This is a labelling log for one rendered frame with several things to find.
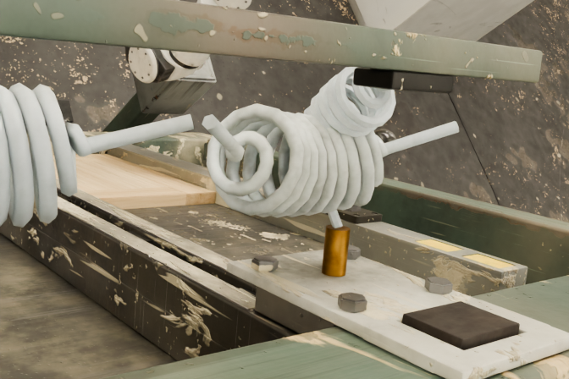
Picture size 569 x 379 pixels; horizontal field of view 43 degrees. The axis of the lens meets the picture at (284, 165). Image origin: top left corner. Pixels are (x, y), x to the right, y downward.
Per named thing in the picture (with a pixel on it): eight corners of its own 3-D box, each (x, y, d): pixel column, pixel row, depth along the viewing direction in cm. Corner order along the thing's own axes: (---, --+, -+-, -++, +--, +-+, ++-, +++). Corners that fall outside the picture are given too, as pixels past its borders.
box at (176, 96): (171, 74, 187) (206, 37, 174) (182, 116, 184) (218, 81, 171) (129, 72, 180) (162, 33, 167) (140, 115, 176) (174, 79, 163)
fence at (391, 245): (128, 162, 153) (129, 143, 153) (523, 301, 81) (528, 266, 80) (106, 162, 150) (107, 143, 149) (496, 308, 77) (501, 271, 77)
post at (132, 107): (60, 196, 238) (163, 85, 185) (63, 213, 236) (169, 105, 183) (42, 197, 234) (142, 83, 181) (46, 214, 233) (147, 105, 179)
